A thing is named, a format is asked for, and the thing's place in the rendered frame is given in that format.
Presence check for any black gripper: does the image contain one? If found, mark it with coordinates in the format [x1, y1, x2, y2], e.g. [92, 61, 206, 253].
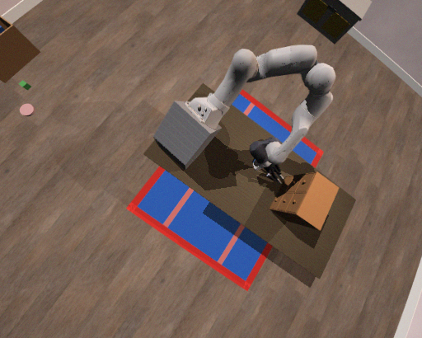
[264, 164, 284, 184]

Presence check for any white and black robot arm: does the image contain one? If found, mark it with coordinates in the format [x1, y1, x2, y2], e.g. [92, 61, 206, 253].
[184, 45, 335, 171]

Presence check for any brown wooden chest of drawers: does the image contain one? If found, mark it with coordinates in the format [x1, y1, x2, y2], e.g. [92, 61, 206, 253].
[272, 171, 339, 231]

